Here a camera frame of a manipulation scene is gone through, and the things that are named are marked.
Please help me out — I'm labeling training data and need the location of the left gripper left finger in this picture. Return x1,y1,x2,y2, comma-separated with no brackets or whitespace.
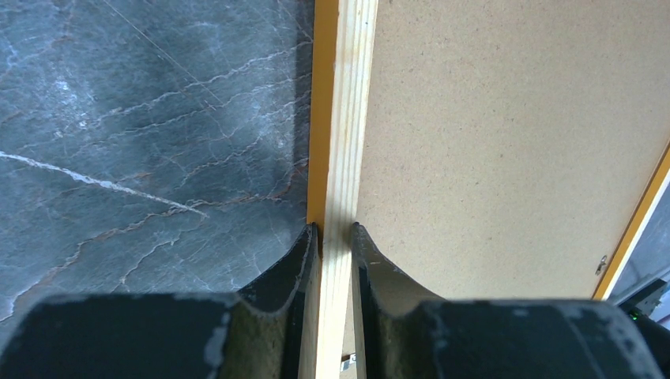
1,224,318,378

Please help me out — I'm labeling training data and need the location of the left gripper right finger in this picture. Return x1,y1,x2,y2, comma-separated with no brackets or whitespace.
351,223,665,378

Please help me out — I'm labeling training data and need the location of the wooden picture frame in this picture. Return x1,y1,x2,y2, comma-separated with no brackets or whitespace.
297,0,670,379

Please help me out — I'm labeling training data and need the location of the brown frame backing board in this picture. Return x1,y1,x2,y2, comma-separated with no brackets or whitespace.
358,1,669,298

